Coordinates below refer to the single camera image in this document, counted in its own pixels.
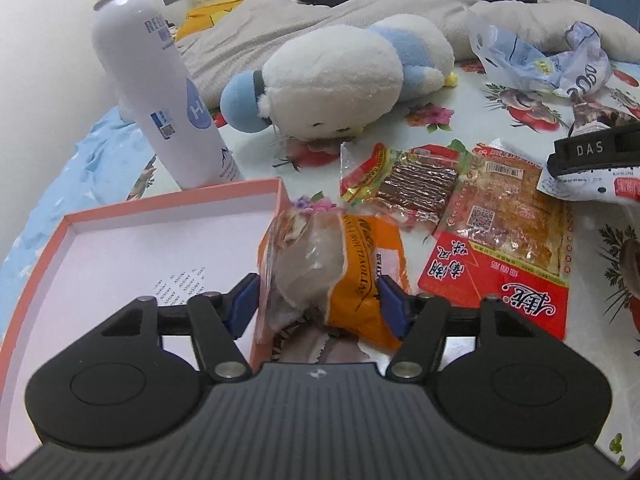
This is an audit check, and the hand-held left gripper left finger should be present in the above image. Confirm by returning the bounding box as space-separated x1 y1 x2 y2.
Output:
97 271 262 382

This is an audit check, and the white snack packet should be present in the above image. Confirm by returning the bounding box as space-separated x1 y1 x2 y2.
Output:
536 165 640 205

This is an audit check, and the shallow pink cardboard box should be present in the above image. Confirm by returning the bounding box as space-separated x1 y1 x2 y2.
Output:
0 177 293 456

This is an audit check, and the white blue plush toy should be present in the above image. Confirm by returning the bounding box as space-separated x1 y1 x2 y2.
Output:
220 15 459 142

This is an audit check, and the crumpled blue white plastic bag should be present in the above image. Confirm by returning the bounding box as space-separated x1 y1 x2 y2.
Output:
467 7 612 99

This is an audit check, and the light blue bedsheet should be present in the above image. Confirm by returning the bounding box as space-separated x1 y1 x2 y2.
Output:
0 107 162 281

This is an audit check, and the dark brown snack packet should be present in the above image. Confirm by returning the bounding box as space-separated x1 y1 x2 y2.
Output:
570 100 640 137

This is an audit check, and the grey blanket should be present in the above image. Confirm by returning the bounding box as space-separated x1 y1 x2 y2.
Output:
175 0 640 109

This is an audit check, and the floral mat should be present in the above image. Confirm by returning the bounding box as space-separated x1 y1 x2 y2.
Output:
125 57 640 461

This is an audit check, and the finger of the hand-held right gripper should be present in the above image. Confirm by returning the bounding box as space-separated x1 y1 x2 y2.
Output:
546 153 640 182

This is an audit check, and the brown snack sticks packet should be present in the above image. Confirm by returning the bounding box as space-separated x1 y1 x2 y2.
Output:
339 141 468 234

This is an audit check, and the white spray can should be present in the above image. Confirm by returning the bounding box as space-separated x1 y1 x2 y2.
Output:
91 0 246 192

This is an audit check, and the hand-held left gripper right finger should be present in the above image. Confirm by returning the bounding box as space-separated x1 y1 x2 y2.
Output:
376 276 541 380

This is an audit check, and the yellow cloth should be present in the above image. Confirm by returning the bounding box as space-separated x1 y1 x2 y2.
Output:
177 0 251 42

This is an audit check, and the large red orange snack packet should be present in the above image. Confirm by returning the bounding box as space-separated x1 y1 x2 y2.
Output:
417 141 572 342

